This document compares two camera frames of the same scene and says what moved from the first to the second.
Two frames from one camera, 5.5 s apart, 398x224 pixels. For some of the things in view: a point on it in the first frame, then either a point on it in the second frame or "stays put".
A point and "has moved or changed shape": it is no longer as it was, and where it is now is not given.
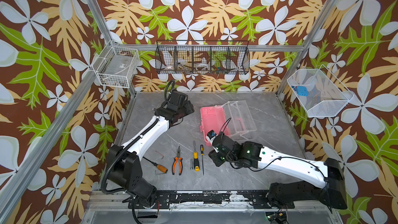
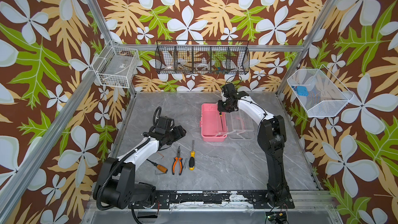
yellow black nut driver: [196, 163] has moved or changed shape
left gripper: [188, 105] -> [180, 133]
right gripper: [218, 144] -> [224, 107]
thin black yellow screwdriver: [201, 147] -> [221, 115]
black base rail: [257, 199] stays put
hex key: [162, 155] stays put
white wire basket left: [116, 66] stays put
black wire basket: [199, 57] stays put
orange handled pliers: [174, 161] stays put
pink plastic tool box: [233, 119] stays put
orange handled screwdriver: [159, 167] stays put
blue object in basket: [302, 91] stays put
